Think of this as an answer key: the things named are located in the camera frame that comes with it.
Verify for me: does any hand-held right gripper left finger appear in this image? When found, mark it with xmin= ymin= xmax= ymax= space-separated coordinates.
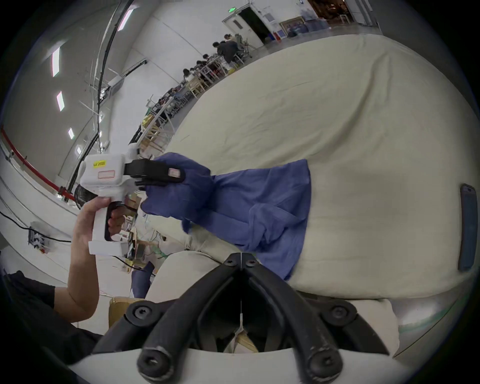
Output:
xmin=92 ymin=253 xmax=240 ymax=380

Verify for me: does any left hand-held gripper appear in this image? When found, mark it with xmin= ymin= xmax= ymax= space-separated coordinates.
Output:
xmin=80 ymin=144 xmax=187 ymax=256

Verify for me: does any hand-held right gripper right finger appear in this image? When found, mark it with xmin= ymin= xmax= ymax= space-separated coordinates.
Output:
xmin=239 ymin=253 xmax=390 ymax=381

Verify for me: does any dark blue shirt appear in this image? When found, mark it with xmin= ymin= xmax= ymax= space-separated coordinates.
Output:
xmin=140 ymin=152 xmax=313 ymax=282

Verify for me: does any person's left forearm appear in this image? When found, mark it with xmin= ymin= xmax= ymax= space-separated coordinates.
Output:
xmin=52 ymin=256 xmax=101 ymax=323

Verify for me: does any person's left hand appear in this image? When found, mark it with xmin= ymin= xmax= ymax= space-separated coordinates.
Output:
xmin=72 ymin=198 xmax=125 ymax=263

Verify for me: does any row of tables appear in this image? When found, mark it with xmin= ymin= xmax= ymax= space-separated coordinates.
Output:
xmin=129 ymin=56 xmax=241 ymax=155

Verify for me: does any brown carton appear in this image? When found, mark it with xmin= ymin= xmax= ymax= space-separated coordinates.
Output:
xmin=109 ymin=296 xmax=151 ymax=331

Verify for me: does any grey power box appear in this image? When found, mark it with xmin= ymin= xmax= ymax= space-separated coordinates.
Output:
xmin=28 ymin=221 xmax=52 ymax=253

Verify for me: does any group of people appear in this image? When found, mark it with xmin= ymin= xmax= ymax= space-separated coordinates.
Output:
xmin=157 ymin=33 xmax=249 ymax=109

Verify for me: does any bed with beige sheet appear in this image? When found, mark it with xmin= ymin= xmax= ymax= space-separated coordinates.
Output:
xmin=144 ymin=33 xmax=480 ymax=355

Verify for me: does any dark phone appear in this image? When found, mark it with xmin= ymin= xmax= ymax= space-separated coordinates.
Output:
xmin=458 ymin=183 xmax=479 ymax=273

